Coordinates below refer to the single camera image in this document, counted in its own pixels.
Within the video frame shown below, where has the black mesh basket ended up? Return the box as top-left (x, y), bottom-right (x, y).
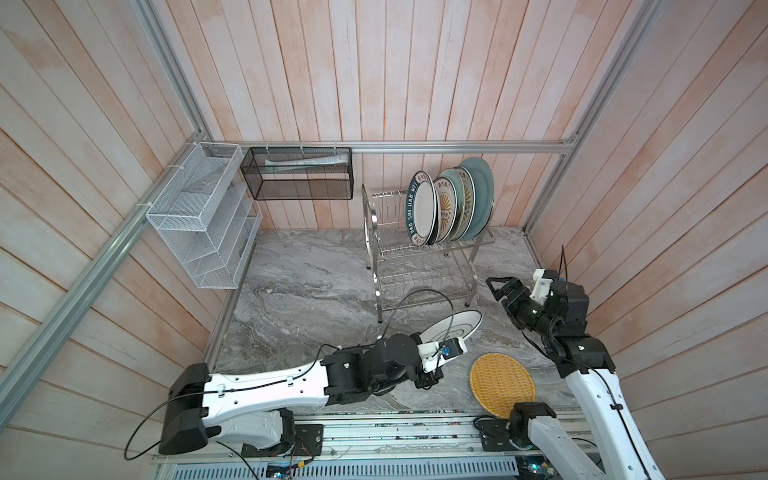
top-left (240, 146), bottom-right (354, 201)

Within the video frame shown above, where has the dark blue oval plate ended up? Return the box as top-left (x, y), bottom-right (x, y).
top-left (427, 204), bottom-right (441, 246)

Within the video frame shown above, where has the white plate black outline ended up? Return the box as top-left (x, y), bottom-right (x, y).
top-left (419, 310), bottom-right (483, 344)

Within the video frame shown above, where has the mint plate with flower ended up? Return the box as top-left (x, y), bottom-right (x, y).
top-left (438, 169), bottom-right (463, 243)

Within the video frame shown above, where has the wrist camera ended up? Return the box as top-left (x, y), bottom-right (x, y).
top-left (418, 337), bottom-right (467, 373)
top-left (529, 268), bottom-right (560, 306)

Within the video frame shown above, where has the grey-green plate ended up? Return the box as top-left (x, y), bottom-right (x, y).
top-left (460, 157), bottom-right (494, 241)

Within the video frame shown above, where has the aluminium frame rail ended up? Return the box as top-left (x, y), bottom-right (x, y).
top-left (218, 140), bottom-right (575, 154)

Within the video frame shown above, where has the white plate dark lettered rim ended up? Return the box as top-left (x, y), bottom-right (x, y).
top-left (405, 171), bottom-right (438, 247)

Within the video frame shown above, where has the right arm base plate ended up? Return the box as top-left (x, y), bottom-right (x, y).
top-left (472, 416), bottom-right (533, 452)

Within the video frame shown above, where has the chrome dish rack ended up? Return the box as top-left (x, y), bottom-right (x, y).
top-left (361, 190), bottom-right (495, 322)

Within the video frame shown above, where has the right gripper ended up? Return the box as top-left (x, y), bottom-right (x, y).
top-left (487, 276), bottom-right (555, 340)

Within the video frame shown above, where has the yellow woven plate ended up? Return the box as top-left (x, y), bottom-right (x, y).
top-left (469, 353), bottom-right (536, 419)

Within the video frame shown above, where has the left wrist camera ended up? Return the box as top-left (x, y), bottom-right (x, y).
top-left (418, 337), bottom-right (467, 373)

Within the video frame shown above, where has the orange sunburst plate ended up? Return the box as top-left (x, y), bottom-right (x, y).
top-left (434, 176), bottom-right (457, 243)
top-left (454, 166), bottom-right (475, 241)

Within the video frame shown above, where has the white wire shelf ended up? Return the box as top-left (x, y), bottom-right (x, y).
top-left (147, 142), bottom-right (263, 290)

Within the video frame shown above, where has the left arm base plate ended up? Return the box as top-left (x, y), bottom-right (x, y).
top-left (241, 423), bottom-right (324, 458)

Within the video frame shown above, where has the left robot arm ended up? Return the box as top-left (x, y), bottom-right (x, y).
top-left (158, 334), bottom-right (466, 455)

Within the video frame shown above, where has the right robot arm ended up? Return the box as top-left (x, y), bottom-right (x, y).
top-left (486, 269), bottom-right (663, 479)

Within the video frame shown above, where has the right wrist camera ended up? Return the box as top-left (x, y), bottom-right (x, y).
top-left (529, 268), bottom-right (560, 306)

